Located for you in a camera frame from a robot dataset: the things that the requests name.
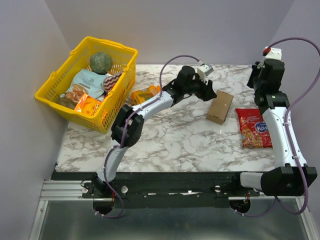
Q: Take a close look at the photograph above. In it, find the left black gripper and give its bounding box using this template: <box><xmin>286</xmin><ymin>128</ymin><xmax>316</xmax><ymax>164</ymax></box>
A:
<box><xmin>183</xmin><ymin>73</ymin><xmax>217</xmax><ymax>102</ymax></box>

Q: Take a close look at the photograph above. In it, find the brown cardboard express box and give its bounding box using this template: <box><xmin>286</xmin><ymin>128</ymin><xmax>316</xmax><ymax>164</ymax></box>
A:
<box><xmin>206</xmin><ymin>90</ymin><xmax>234</xmax><ymax>125</ymax></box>

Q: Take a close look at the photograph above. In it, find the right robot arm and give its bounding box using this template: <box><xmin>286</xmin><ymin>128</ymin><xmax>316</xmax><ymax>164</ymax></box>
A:
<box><xmin>230</xmin><ymin>59</ymin><xmax>318</xmax><ymax>197</ymax></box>

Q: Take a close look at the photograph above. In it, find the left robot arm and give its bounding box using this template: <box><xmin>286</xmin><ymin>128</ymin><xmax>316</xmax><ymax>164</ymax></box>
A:
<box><xmin>91</xmin><ymin>63</ymin><xmax>217</xmax><ymax>198</ymax></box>

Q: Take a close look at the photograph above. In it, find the red candy bag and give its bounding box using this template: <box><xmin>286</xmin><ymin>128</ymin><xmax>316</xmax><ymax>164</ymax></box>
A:
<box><xmin>235</xmin><ymin>108</ymin><xmax>273</xmax><ymax>148</ymax></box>

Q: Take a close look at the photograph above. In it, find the orange mango candy bag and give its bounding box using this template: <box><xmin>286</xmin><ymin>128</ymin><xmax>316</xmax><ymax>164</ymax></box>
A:
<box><xmin>130</xmin><ymin>85</ymin><xmax>161</xmax><ymax>105</ymax></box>

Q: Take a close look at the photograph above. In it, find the yellow plastic basket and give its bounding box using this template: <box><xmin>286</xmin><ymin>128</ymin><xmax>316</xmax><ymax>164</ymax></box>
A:
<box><xmin>34</xmin><ymin>36</ymin><xmax>138</xmax><ymax>133</ymax></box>

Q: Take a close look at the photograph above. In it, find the striped wavy pouch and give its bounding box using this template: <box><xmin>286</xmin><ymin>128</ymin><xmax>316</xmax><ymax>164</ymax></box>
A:
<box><xmin>103</xmin><ymin>71</ymin><xmax>123</xmax><ymax>93</ymax></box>

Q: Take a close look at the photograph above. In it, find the green round melon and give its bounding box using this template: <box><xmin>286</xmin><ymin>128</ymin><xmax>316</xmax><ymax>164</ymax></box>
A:
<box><xmin>89</xmin><ymin>51</ymin><xmax>113</xmax><ymax>75</ymax></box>

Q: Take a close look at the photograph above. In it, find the orange cheese snack pack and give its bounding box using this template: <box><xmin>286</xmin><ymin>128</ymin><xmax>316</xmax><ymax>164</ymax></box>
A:
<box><xmin>74</xmin><ymin>93</ymin><xmax>102</xmax><ymax>117</ymax></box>

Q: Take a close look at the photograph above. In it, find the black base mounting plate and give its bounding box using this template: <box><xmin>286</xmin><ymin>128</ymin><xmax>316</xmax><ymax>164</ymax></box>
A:
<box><xmin>51</xmin><ymin>171</ymin><xmax>260</xmax><ymax>209</ymax></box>

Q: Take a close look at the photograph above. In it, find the light blue snack bag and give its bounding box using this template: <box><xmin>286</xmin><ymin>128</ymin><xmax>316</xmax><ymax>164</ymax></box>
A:
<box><xmin>59</xmin><ymin>69</ymin><xmax>106</xmax><ymax>104</ymax></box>

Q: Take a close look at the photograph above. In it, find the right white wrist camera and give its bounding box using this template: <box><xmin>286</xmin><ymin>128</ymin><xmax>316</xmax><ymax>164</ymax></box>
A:
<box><xmin>260</xmin><ymin>47</ymin><xmax>282</xmax><ymax>66</ymax></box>

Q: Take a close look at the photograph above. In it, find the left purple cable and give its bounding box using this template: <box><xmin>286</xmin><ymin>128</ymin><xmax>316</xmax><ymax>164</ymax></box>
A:
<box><xmin>93</xmin><ymin>54</ymin><xmax>204</xmax><ymax>219</ymax></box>

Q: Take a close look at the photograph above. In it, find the aluminium rail frame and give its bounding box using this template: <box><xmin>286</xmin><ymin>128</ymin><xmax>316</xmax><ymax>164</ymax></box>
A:
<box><xmin>28</xmin><ymin>177</ymin><xmax>312</xmax><ymax>240</ymax></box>

